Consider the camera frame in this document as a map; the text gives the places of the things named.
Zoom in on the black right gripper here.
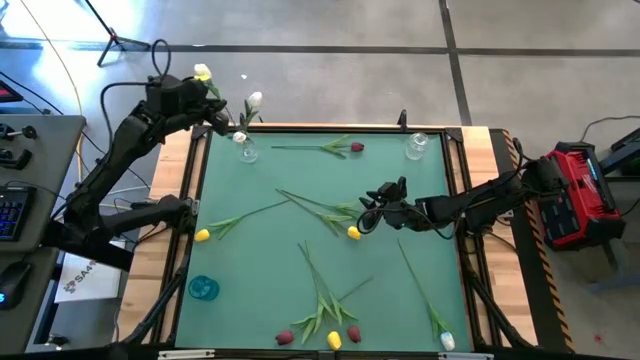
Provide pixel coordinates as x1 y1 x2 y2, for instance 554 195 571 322
358 175 427 231

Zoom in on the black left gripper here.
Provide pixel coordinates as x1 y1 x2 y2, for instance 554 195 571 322
184 82 231 135

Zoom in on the green artificial flower stem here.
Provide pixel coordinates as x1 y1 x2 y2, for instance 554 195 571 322
297 242 363 344

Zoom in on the round clear glass vase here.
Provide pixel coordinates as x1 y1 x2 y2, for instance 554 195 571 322
237 134 260 165

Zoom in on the cut clear glass vase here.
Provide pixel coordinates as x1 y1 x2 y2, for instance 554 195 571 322
405 131 430 161

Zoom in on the blue glass vase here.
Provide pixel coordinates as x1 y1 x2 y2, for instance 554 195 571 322
188 274 221 302

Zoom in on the black tripod stand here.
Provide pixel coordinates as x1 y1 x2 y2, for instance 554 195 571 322
82 0 151 68

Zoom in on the black strip with hazard stripes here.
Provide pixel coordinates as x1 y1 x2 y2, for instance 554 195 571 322
488 127 576 354

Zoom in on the grey desk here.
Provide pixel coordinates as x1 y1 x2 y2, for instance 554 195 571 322
0 113 87 354

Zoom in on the black diagonal bar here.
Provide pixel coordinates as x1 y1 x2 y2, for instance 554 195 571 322
41 218 135 272

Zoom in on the black knob device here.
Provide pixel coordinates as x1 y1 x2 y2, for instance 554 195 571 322
0 123 39 142

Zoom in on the small black monitor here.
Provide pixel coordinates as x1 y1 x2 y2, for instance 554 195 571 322
0 79 25 105

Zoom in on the white printed paper sheet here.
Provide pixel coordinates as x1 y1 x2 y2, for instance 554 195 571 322
53 252 126 305

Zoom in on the red black tool case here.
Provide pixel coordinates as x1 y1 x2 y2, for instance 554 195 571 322
537 141 627 251

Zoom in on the black backlit keyboard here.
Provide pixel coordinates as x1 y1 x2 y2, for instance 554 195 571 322
0 185 37 242

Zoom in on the black blue equipment box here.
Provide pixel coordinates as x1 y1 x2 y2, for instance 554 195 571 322
598 127 640 177

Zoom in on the black computer mouse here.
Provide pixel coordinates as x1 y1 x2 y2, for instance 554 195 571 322
0 260 32 311

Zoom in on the black aluminium table frame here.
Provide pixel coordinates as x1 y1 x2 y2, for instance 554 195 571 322
117 122 536 360

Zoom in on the yellow cable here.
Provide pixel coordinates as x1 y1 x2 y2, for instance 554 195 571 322
18 0 85 227

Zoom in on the white metal bracket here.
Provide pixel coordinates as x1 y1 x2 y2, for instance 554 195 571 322
438 351 495 360
157 349 217 360

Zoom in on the black handle device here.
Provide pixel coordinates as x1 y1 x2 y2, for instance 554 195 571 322
0 148 33 171

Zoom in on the grey floor cable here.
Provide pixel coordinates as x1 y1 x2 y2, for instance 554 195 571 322
579 115 640 144

